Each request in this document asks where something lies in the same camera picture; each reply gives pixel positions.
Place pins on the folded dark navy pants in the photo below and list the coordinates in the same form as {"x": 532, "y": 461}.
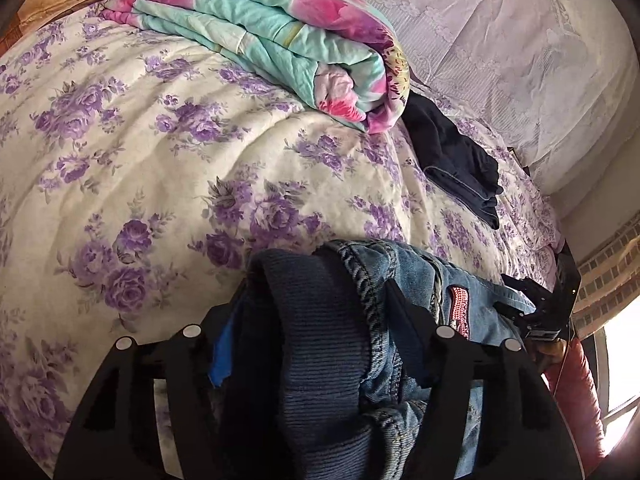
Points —
{"x": 460, "y": 165}

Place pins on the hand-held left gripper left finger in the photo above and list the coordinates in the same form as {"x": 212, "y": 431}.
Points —
{"x": 222, "y": 355}

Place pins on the purple floral bedspread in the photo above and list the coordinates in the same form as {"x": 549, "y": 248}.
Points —
{"x": 150, "y": 170}

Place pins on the person's right forearm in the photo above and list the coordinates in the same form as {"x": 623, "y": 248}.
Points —
{"x": 575, "y": 405}

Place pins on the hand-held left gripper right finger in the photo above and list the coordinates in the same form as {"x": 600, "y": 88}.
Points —
{"x": 450, "y": 360}

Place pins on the folded floral blanket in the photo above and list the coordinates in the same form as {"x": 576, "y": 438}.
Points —
{"x": 260, "y": 35}

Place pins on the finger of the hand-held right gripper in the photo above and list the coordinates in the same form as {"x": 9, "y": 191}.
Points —
{"x": 522, "y": 300}
{"x": 567, "y": 285}

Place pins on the blue denim pants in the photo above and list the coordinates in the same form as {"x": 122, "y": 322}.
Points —
{"x": 320, "y": 360}

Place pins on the large white lace pillow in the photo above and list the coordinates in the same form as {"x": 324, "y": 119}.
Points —
{"x": 500, "y": 50}

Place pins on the window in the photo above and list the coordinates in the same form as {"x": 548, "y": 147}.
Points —
{"x": 622, "y": 375}

